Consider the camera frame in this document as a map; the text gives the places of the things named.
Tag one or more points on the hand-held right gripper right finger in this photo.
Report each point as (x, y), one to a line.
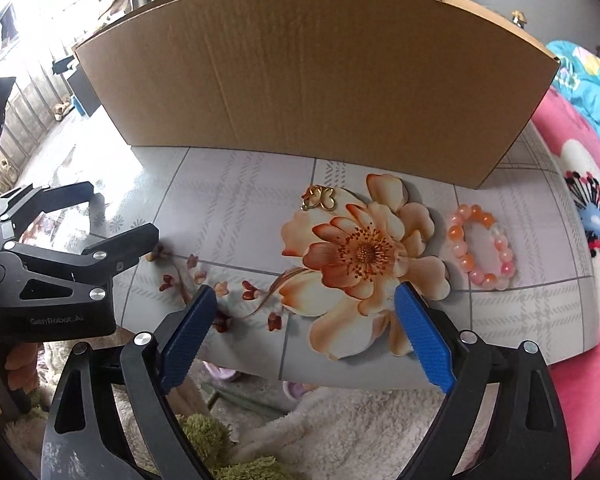
(425, 340)

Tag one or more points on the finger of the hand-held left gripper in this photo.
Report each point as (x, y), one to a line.
(55, 197)
(130, 245)

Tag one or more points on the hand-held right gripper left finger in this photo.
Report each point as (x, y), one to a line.
(187, 340)

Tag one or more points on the gold butterfly charm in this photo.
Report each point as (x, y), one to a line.
(314, 191)

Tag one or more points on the brown cardboard box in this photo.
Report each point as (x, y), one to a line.
(305, 85)

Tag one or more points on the lilac slipper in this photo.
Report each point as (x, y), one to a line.
(296, 391)
(222, 374)

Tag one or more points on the pair of beige sandals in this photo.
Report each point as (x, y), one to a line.
(62, 109)
(1, 170)

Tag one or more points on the metal balcony railing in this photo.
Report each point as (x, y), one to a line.
(25, 110)

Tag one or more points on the green plush decoration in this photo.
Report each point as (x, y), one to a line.
(205, 435)

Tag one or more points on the white fluffy robe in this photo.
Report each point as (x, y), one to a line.
(355, 420)

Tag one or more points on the dark grey panel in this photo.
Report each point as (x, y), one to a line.
(82, 92)

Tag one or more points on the pink floral blanket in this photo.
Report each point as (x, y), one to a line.
(570, 385)

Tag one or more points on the blue printed quilt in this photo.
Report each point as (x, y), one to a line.
(590, 90)

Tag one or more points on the small brown figurine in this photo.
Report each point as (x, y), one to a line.
(518, 17)

